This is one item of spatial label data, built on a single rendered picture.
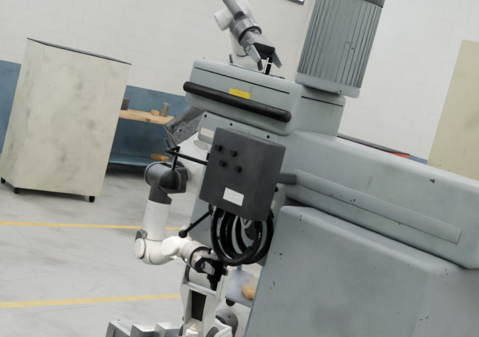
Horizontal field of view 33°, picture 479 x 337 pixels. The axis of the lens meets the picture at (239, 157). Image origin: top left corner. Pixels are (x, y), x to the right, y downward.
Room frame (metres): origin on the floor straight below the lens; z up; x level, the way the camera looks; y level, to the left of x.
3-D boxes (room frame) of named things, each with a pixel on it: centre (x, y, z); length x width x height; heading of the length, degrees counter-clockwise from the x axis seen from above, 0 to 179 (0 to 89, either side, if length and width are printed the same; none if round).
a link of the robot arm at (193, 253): (2.67, 0.03, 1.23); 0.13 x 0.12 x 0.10; 123
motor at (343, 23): (2.43, -0.20, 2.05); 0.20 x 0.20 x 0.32
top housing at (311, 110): (2.59, -0.03, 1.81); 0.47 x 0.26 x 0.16; 48
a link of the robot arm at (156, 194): (3.05, 0.26, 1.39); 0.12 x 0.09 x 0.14; 34
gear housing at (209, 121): (2.57, -0.05, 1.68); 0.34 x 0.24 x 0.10; 48
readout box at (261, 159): (2.15, -0.01, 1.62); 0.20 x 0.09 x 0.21; 48
